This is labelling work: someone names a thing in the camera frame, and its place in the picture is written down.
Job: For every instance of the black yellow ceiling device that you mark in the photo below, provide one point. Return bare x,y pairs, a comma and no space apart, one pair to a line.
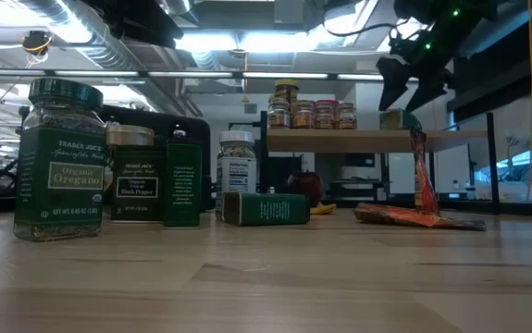
36,42

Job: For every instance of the yellow-lid chili crunch jar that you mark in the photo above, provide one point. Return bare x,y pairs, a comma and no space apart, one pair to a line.
288,90

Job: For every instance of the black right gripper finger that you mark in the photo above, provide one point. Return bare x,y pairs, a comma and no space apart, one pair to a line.
425,90
392,78

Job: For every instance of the grey wall vent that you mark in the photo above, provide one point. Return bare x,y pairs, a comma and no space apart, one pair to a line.
250,109

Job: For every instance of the yellow cloth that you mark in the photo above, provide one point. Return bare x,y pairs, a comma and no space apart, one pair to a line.
323,209

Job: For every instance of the wooden shelf board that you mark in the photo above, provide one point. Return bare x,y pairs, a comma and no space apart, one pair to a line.
339,141

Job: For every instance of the long ceiling light bar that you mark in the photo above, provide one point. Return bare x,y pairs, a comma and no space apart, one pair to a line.
284,75

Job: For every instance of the white background cabinet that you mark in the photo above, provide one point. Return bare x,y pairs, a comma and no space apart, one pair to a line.
453,168

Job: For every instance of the green black pepper tin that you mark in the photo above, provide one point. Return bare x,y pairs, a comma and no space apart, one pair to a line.
138,185
270,209
182,185

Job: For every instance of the red apple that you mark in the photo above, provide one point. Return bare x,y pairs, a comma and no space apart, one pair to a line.
305,187

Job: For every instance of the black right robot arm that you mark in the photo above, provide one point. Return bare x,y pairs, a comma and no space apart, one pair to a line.
432,9

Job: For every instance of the orange taco seasoning packet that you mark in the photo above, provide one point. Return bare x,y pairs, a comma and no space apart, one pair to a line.
425,185
409,217

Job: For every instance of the white-lid bagel seasoning jar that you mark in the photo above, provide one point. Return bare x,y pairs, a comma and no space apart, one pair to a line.
235,176

